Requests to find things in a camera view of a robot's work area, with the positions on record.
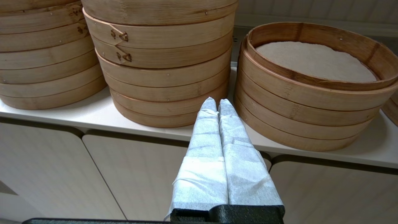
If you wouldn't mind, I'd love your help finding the tall bamboo steamer stack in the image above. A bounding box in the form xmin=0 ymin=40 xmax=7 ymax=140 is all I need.
xmin=0 ymin=0 xmax=108 ymax=110

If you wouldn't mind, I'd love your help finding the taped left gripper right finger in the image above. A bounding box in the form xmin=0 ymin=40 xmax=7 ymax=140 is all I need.
xmin=218 ymin=99 xmax=284 ymax=206

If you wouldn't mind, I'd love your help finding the wide bamboo steamer stack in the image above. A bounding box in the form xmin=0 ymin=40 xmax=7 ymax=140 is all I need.
xmin=381 ymin=92 xmax=398 ymax=126

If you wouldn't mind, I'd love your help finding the round white steamer liner cloth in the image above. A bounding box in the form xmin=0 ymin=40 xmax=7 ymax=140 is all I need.
xmin=255 ymin=41 xmax=378 ymax=83

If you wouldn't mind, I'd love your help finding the medium bamboo steamer stack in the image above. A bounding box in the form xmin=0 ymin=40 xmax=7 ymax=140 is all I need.
xmin=80 ymin=0 xmax=240 ymax=128

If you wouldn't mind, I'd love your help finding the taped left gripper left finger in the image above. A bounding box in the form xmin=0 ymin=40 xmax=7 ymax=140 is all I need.
xmin=164 ymin=97 xmax=229 ymax=220

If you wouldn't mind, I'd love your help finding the short bamboo steamer stack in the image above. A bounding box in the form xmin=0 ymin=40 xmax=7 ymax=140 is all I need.
xmin=234 ymin=22 xmax=398 ymax=152

